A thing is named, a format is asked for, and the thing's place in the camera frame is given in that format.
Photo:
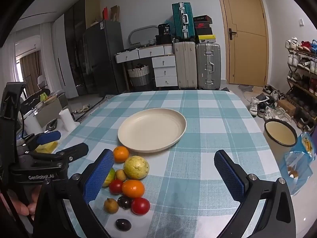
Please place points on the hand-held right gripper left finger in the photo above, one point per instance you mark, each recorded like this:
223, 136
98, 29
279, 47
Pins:
99, 176

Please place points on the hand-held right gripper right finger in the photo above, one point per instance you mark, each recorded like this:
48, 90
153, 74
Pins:
230, 176

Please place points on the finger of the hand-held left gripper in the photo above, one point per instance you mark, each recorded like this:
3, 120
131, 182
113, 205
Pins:
49, 137
71, 152

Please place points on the green citrus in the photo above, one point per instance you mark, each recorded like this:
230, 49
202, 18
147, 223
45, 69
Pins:
110, 177

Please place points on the small brown longan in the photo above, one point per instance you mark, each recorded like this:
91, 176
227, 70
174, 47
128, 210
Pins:
120, 174

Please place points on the small orange mandarin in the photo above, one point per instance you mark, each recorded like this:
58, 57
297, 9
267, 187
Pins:
121, 154

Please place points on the large brown longan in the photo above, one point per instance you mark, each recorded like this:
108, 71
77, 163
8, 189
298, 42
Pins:
111, 205

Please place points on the large orange mandarin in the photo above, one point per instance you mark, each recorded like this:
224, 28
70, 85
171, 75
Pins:
133, 188

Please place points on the yellow guava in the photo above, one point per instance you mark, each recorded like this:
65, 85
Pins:
136, 167

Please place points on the cream round plate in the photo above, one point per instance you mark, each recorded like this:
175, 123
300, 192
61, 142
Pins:
152, 129

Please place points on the person's left hand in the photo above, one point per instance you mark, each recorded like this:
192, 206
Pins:
26, 208

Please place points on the yellow packet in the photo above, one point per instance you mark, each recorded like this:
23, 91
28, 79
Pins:
47, 147

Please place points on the small red tomato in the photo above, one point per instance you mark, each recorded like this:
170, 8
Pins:
116, 186

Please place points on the white paper towel roll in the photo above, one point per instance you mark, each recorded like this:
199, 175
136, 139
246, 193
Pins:
66, 120
33, 125

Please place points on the dark purple plum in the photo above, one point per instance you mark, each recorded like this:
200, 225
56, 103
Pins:
123, 224
124, 202

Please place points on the pair of beige slippers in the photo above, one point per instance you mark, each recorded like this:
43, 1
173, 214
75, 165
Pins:
81, 109

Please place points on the large red tomato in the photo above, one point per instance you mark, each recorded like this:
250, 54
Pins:
140, 205

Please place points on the teal checked tablecloth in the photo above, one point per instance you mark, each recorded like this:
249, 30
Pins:
210, 129

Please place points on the beige waste bin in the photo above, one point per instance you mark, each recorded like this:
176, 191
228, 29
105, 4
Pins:
272, 145

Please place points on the blue plastic bag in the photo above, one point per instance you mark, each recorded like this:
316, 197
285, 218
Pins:
297, 164

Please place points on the pile of shoes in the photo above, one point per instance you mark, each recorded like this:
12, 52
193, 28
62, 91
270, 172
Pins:
267, 106

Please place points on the window curtain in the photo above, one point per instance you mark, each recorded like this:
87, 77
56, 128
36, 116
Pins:
44, 54

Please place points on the cardboard box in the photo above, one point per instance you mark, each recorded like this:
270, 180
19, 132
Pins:
286, 107

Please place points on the grey door mat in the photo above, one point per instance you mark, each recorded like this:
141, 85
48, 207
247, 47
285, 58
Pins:
245, 88

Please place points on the tall wardrobe cabinet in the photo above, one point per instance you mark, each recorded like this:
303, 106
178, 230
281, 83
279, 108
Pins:
71, 49

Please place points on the dark refrigerator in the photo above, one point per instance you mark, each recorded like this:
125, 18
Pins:
104, 59

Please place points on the wicker basket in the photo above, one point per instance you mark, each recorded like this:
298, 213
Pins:
138, 75

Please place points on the grey suitcase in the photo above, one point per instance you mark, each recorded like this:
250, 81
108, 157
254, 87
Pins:
208, 65

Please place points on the cream suitcase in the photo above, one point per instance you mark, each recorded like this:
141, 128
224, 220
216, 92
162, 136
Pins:
185, 64

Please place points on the wooden shoe rack with shoes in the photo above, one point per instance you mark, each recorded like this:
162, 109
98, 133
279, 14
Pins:
303, 79

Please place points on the wooden door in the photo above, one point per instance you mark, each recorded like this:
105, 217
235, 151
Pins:
247, 54

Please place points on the white drawer desk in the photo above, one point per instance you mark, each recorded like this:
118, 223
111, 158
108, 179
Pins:
164, 69

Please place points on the yellow and white shoe box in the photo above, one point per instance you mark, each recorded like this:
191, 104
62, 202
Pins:
206, 39

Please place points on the brown paper bag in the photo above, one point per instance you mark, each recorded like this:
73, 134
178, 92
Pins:
114, 13

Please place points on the plain black shoe box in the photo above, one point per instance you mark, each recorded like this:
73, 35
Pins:
203, 31

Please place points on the red and black shoe box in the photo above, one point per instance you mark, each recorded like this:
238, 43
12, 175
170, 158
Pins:
203, 24

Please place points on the black printed pouch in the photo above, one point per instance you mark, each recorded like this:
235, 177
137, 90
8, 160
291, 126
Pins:
165, 29

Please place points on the teal suitcase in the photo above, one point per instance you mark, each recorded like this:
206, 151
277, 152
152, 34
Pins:
182, 21

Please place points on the grey curved tube frame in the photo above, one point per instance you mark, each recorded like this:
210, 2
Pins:
138, 29

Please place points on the white light switch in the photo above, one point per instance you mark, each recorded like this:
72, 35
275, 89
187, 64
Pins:
301, 22

